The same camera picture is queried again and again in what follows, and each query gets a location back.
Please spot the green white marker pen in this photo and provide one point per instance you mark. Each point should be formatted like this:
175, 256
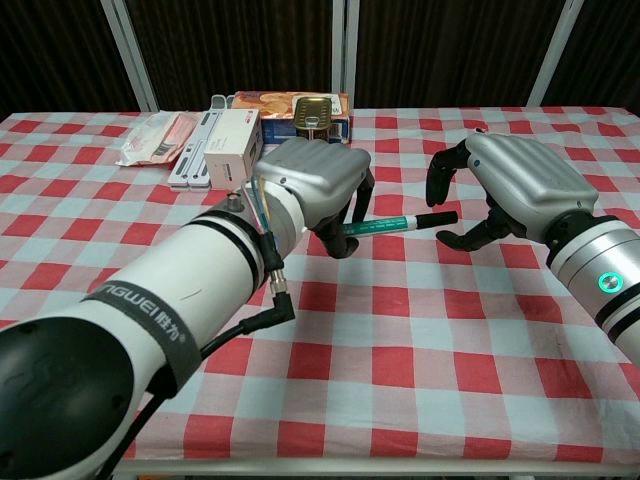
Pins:
385, 225

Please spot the black marker cap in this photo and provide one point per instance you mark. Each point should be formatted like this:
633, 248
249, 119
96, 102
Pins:
435, 220

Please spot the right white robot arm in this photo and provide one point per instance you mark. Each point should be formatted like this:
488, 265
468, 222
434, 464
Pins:
600, 260

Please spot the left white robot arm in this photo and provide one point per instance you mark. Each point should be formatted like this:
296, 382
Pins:
190, 270

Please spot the gold tin can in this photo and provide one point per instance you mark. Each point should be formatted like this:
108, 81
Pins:
312, 117

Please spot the red white checkered tablecloth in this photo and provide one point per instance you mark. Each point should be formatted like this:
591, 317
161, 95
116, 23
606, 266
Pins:
400, 350

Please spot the aluminium partition post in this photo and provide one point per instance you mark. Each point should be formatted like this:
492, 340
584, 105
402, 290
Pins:
552, 50
132, 55
345, 50

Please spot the white cardboard box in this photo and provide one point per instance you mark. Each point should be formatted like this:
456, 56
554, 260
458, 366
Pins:
230, 145

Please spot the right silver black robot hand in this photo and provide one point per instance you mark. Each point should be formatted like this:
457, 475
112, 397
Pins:
530, 175

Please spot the orange printed food box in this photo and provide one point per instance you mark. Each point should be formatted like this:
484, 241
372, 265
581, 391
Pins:
265, 107

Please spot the white folding laptop stand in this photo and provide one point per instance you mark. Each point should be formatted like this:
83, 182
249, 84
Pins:
192, 160

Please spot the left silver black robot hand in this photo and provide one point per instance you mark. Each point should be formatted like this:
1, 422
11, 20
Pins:
320, 175

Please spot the pink clear plastic package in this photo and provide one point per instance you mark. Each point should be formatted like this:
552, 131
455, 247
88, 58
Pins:
155, 142

